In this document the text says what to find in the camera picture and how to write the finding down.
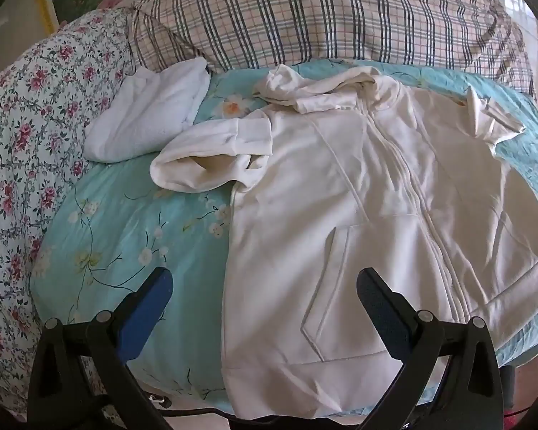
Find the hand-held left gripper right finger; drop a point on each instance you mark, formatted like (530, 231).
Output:
(383, 311)

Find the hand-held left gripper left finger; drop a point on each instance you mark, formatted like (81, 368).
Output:
(145, 309)

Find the white zip hoodie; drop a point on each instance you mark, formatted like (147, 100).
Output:
(340, 215)

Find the teal floral bed sheet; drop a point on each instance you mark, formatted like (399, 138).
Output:
(130, 233)

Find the white folded towel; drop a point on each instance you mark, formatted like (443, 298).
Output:
(148, 112)

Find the pink floral quilt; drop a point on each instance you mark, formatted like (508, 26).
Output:
(31, 143)

